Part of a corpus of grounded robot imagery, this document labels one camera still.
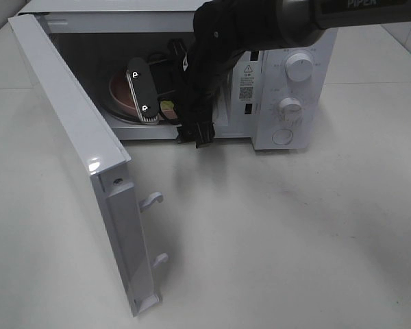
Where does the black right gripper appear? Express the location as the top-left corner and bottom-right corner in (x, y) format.
(126, 40), (245, 130)

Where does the pink round plate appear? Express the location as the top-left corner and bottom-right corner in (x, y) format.
(108, 69), (178, 119)

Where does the toast sandwich with lettuce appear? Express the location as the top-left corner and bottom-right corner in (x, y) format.
(160, 100), (175, 112)

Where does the white microwave door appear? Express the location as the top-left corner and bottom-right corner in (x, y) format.
(9, 14), (163, 316)

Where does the round white door button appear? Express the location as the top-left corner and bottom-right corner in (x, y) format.
(272, 128), (293, 146)

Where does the white timer knob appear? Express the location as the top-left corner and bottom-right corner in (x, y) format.
(277, 97), (303, 122)

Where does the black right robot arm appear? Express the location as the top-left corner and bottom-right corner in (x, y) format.
(170, 1), (411, 131)

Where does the white microwave oven body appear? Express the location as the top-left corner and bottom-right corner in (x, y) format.
(17, 1), (336, 149)

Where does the upper white power knob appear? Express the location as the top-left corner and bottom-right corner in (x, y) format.
(285, 52), (314, 82)

